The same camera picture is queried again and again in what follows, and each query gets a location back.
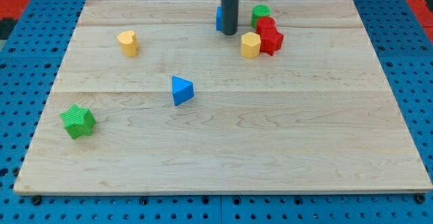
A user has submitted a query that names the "blue triangle block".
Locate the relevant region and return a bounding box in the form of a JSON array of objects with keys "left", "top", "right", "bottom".
[{"left": 172, "top": 76, "right": 194, "bottom": 106}]

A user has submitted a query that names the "red star block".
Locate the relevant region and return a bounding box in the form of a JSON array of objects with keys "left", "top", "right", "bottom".
[{"left": 260, "top": 28, "right": 284, "bottom": 56}]

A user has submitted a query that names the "green star block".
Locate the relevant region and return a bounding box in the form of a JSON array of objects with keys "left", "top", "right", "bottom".
[{"left": 60, "top": 104, "right": 96, "bottom": 139}]

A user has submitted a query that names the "yellow hexagon block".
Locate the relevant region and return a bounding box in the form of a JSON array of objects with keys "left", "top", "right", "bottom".
[{"left": 241, "top": 32, "right": 261, "bottom": 58}]

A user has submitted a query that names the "blue cube block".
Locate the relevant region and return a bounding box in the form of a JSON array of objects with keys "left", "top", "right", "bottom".
[{"left": 216, "top": 6, "right": 222, "bottom": 31}]

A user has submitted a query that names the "red cylinder block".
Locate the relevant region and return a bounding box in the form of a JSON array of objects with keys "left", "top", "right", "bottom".
[{"left": 256, "top": 16, "right": 275, "bottom": 35}]

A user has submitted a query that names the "green cylinder block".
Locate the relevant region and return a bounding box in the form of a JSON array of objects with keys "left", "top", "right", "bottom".
[{"left": 250, "top": 4, "right": 271, "bottom": 28}]

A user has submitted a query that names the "light wooden board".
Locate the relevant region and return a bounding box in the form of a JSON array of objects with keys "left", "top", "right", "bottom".
[{"left": 14, "top": 0, "right": 432, "bottom": 196}]

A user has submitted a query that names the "yellow heart block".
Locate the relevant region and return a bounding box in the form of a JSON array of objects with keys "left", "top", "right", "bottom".
[{"left": 117, "top": 30, "right": 139, "bottom": 58}]

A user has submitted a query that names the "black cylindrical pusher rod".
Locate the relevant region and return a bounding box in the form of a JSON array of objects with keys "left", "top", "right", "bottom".
[{"left": 221, "top": 0, "right": 239, "bottom": 35}]

